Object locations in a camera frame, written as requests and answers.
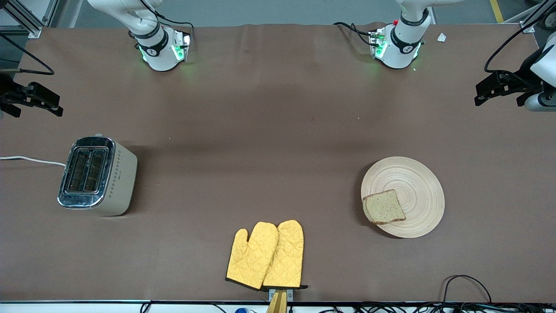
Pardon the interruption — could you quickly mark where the brown bread slice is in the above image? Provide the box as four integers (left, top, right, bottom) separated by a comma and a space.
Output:
362, 189, 407, 225

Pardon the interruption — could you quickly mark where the yellow wooden stand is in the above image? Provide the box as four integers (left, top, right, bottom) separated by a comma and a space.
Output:
266, 291, 288, 313

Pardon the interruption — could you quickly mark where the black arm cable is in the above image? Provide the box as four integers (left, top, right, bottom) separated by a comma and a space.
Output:
0, 33, 55, 76
484, 0, 546, 75

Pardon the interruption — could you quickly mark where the black base cable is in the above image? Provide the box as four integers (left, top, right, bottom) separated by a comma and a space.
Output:
139, 0, 195, 42
333, 22, 376, 47

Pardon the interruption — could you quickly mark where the round wooden plate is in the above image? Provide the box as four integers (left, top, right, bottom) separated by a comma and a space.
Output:
361, 156, 445, 239

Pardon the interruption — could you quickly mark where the black cable bundle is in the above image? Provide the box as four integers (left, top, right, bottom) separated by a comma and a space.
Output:
319, 302, 556, 313

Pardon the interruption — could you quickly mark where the black left base cable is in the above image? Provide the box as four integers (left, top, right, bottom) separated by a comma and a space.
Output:
333, 22, 376, 47

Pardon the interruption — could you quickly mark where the looped black cable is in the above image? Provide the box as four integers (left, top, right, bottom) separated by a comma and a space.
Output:
442, 274, 492, 305

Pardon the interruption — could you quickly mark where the brown table cover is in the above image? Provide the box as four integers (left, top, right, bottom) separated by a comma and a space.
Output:
0, 23, 556, 303

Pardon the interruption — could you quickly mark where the white toaster power cord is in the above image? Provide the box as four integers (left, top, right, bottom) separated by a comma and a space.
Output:
0, 156, 66, 167

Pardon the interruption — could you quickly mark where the cream chrome two-slot toaster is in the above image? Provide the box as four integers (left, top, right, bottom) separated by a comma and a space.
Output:
57, 135, 138, 216

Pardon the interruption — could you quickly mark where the black right base cable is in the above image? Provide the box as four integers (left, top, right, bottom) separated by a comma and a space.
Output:
139, 0, 195, 42

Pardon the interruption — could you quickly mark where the yellow quilted oven mitt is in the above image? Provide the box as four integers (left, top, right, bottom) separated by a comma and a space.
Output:
262, 220, 308, 290
225, 222, 279, 290

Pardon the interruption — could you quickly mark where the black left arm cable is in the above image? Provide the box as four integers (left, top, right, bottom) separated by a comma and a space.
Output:
484, 0, 546, 75

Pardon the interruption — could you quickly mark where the aluminium frame profile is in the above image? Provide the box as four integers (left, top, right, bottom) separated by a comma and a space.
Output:
0, 0, 59, 39
519, 0, 556, 34

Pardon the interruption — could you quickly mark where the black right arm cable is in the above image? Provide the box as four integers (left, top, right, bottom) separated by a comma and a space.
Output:
0, 33, 55, 76

